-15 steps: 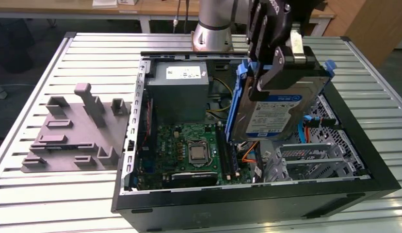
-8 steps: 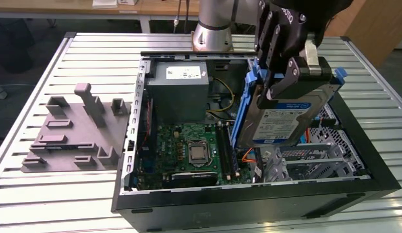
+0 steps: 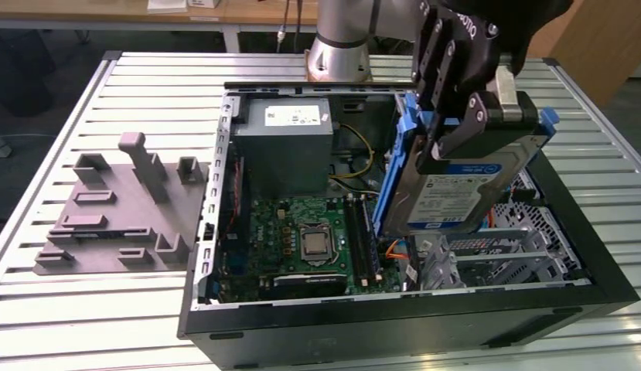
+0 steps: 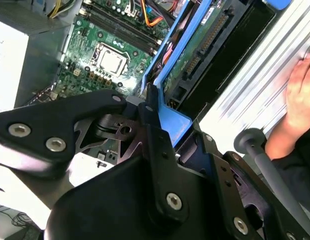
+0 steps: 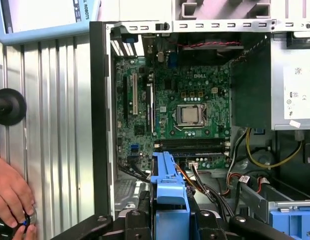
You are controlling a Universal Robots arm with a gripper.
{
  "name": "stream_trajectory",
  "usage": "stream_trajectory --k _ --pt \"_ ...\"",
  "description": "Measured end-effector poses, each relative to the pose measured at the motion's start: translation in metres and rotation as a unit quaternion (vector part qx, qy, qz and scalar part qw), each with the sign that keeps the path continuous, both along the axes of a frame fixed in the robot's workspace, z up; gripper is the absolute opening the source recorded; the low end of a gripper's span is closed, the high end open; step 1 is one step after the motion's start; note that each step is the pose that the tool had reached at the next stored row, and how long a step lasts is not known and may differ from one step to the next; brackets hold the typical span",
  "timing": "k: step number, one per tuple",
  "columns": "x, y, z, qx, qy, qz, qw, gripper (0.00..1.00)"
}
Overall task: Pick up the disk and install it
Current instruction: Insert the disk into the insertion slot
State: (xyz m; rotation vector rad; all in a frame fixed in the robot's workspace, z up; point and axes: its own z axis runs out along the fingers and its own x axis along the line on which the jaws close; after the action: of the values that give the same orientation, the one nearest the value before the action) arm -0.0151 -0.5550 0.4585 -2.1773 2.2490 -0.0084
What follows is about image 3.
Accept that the red black power wire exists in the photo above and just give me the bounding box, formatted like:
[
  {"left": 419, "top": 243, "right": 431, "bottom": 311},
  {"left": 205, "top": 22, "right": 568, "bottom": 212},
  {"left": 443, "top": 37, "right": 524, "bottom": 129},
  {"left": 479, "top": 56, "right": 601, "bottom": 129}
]
[{"left": 508, "top": 181, "right": 546, "bottom": 206}]

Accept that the silver CPU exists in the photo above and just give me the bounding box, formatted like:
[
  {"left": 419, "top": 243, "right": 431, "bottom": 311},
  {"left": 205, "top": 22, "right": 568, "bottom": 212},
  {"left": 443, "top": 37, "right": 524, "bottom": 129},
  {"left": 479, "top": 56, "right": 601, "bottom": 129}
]
[{"left": 302, "top": 233, "right": 331, "bottom": 256}]

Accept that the wooden desk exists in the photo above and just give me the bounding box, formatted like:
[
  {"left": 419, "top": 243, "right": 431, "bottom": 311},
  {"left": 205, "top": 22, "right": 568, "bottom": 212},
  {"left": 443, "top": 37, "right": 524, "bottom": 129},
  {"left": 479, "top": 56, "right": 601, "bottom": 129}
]
[{"left": 0, "top": 0, "right": 419, "bottom": 51}]

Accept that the black RAM stick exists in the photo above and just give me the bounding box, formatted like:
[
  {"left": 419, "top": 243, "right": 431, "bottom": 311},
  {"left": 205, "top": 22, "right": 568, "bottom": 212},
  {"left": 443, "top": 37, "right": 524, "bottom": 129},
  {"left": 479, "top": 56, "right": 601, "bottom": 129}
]
[{"left": 362, "top": 200, "right": 384, "bottom": 281}]

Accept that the orange red wire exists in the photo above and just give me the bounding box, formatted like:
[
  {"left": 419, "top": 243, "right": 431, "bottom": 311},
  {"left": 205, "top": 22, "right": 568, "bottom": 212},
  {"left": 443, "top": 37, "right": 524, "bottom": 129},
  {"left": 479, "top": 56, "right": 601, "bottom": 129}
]
[{"left": 384, "top": 237, "right": 410, "bottom": 260}]

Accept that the yellow wire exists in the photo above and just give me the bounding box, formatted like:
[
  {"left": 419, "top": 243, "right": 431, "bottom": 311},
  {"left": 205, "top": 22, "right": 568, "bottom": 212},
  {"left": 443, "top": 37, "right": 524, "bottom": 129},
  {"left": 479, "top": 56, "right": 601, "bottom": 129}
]
[{"left": 330, "top": 122, "right": 375, "bottom": 181}]

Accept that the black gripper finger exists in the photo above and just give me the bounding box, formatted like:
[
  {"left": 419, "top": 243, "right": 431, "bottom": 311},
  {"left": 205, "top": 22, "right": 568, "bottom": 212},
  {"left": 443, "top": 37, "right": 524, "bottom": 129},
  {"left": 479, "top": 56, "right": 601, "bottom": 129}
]
[
  {"left": 484, "top": 65, "right": 538, "bottom": 127},
  {"left": 410, "top": 5, "right": 490, "bottom": 175}
]

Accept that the green motherboard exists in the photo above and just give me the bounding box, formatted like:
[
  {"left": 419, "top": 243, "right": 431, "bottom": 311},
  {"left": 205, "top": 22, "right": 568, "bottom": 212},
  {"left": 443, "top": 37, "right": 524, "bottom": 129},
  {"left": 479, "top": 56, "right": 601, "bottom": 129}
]
[{"left": 219, "top": 192, "right": 419, "bottom": 301}]

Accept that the CPU socket with metal cover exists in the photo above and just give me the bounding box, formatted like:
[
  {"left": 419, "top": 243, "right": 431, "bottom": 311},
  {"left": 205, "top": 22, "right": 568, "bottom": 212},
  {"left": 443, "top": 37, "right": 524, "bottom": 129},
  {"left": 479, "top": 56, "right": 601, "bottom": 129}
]
[{"left": 296, "top": 222, "right": 339, "bottom": 267}]

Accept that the black open PC case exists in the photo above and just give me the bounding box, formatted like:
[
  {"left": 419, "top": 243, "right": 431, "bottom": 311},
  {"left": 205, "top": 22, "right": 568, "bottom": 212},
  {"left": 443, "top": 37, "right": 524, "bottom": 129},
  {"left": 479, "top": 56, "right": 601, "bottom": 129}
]
[{"left": 175, "top": 80, "right": 641, "bottom": 371}]

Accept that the grey parts rack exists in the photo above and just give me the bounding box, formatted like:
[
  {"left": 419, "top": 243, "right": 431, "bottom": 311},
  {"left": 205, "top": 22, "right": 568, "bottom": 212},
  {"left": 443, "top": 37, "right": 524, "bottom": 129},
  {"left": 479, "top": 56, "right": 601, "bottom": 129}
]
[{"left": 33, "top": 131, "right": 211, "bottom": 276}]

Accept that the black graphics card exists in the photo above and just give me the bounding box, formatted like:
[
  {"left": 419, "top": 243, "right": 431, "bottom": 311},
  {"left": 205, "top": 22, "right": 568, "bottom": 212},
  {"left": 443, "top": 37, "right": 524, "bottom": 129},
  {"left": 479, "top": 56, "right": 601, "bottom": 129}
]
[{"left": 256, "top": 272, "right": 350, "bottom": 301}]

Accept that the hard disk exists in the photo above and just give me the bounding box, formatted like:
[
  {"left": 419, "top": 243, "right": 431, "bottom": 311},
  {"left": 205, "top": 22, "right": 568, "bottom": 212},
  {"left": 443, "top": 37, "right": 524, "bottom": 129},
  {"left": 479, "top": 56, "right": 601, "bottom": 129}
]
[{"left": 370, "top": 92, "right": 556, "bottom": 237}]

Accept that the grey power supply unit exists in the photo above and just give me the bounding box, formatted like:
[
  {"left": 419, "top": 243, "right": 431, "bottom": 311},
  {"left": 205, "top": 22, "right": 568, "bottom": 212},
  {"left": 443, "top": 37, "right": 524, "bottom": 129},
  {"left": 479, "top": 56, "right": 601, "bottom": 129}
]
[{"left": 231, "top": 96, "right": 335, "bottom": 200}]

